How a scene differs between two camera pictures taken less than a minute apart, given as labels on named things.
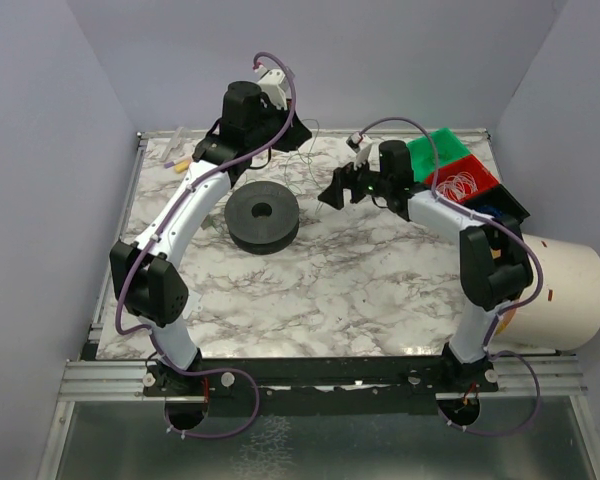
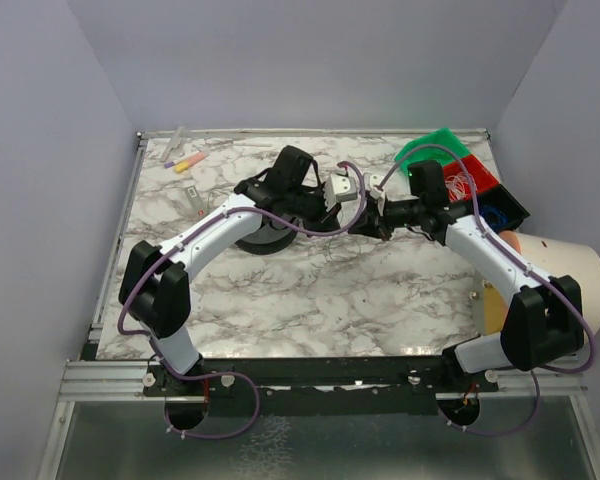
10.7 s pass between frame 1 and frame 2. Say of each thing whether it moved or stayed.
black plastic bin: stayed
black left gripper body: moved
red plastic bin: stayed
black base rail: stayed
